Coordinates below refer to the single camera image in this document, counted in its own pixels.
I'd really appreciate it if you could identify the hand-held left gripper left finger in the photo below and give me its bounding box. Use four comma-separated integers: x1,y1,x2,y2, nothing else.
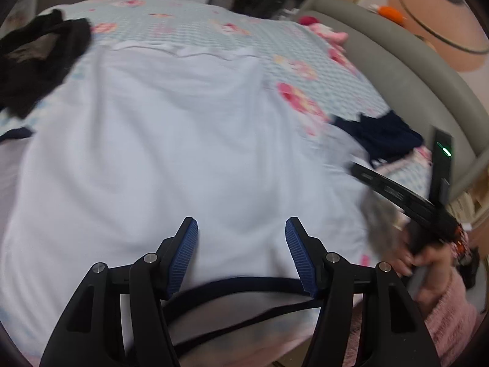
39,216,199,367

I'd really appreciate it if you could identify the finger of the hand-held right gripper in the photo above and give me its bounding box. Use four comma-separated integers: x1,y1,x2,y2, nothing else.
349,161,441,219

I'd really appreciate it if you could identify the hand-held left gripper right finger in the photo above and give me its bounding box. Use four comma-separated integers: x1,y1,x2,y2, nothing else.
285,217,440,367

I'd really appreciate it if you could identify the white shirt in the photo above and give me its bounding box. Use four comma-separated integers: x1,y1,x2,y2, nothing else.
0,42,386,358

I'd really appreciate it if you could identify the person's right forearm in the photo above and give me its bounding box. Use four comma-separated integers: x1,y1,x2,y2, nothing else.
414,268,483,367

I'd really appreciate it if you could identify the person's right hand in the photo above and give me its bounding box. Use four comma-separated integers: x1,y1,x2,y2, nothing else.
393,232,456,306

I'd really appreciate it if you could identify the navy folded garment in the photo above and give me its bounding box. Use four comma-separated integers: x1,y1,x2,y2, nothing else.
332,110,425,163

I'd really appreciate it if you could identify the grey padded headboard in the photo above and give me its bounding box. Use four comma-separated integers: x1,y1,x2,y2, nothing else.
298,0,489,207

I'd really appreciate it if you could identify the orange plush toy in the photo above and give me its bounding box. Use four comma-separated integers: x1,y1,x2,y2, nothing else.
369,4,407,24

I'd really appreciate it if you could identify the pink plush toy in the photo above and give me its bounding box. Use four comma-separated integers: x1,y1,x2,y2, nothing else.
306,23,348,44

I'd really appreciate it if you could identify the black fleece garment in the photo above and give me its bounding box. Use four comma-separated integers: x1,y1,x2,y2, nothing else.
0,57,73,119

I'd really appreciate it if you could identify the blue checked cartoon blanket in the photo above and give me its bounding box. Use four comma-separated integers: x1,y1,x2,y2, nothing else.
0,0,436,367

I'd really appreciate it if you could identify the black zip jacket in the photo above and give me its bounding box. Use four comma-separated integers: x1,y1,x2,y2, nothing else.
0,9,92,85

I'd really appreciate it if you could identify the round peach wall decoration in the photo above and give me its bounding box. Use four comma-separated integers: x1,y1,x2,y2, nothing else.
388,0,489,71

